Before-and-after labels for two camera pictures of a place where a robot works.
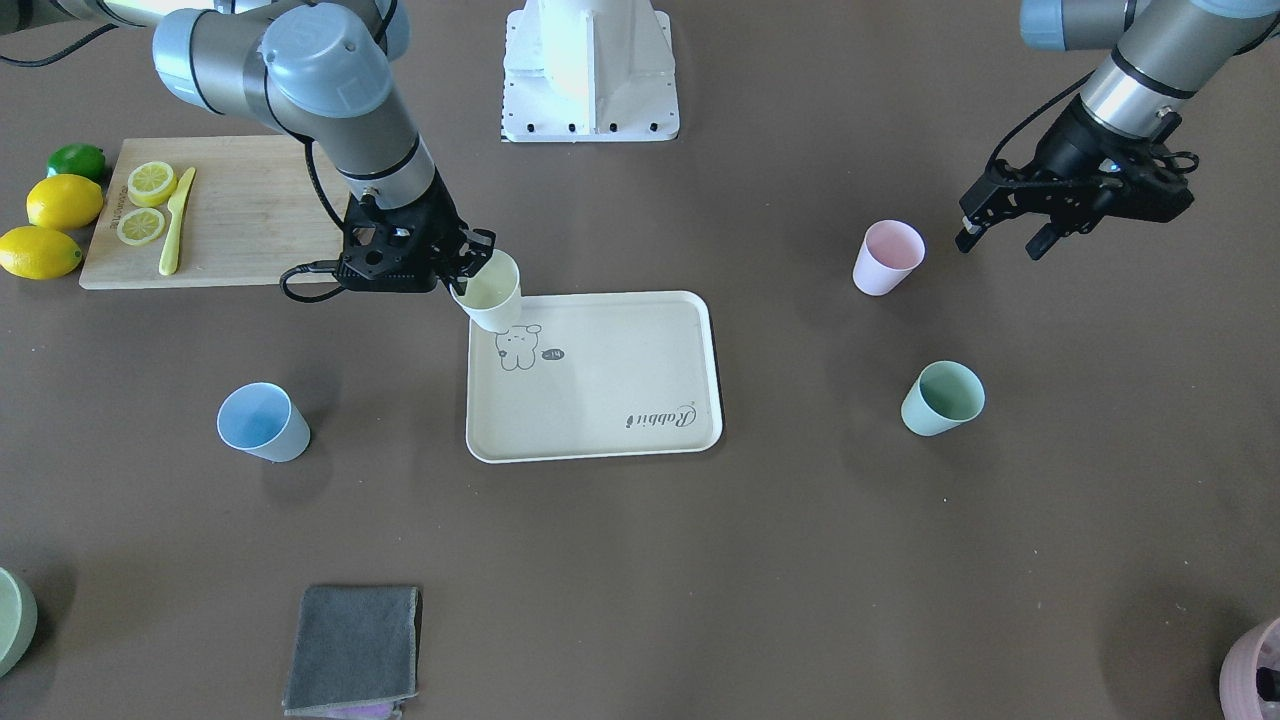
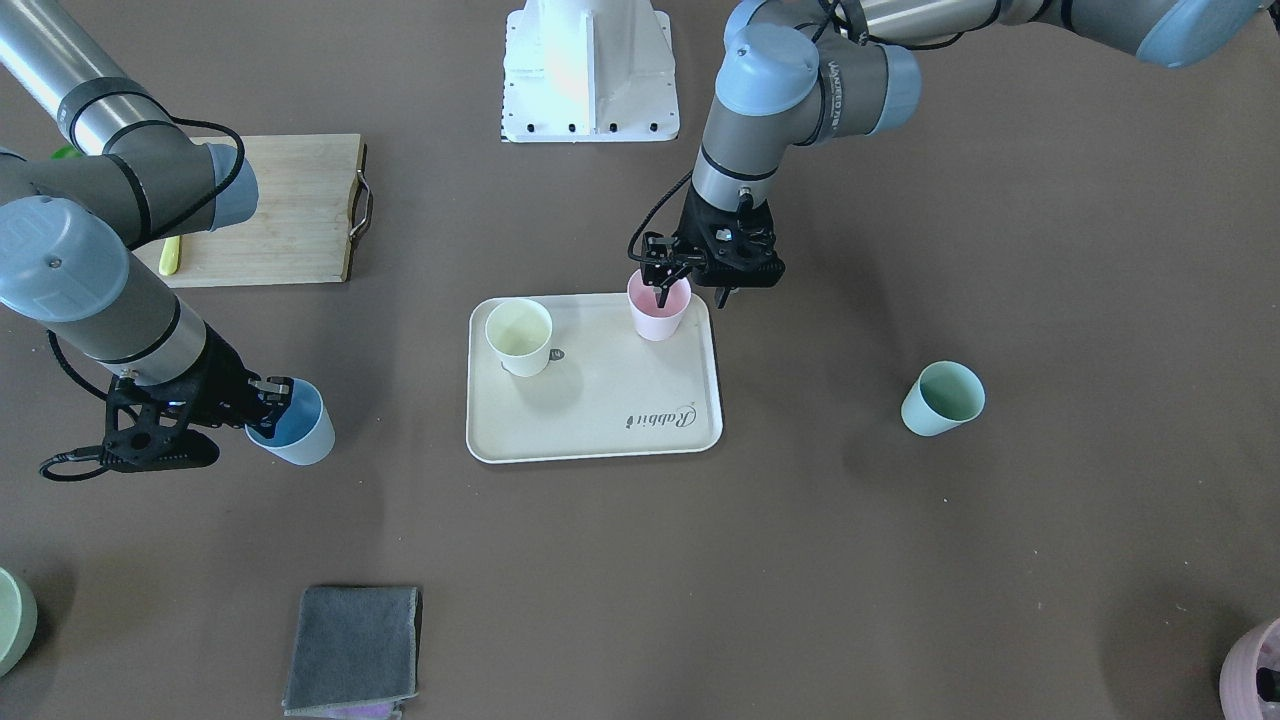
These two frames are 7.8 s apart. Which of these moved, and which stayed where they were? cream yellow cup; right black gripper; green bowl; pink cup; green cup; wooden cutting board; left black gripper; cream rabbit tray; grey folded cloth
Moved: left black gripper; cream yellow cup; pink cup; right black gripper
Stayed: green bowl; wooden cutting board; grey folded cloth; green cup; cream rabbit tray
